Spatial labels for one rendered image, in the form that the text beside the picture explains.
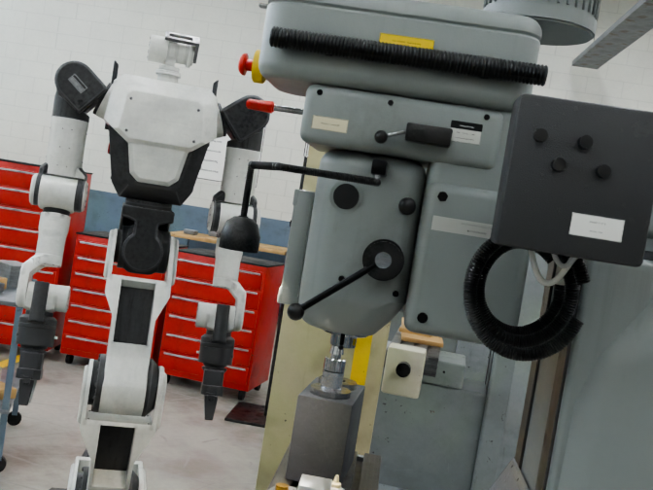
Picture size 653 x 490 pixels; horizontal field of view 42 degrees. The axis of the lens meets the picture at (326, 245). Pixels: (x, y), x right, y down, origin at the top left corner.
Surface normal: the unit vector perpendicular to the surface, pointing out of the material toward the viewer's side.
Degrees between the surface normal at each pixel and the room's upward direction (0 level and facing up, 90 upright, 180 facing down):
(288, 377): 90
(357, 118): 90
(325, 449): 90
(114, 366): 66
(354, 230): 90
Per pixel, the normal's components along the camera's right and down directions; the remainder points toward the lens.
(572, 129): -0.09, 0.04
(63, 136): 0.22, 0.05
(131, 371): 0.28, -0.32
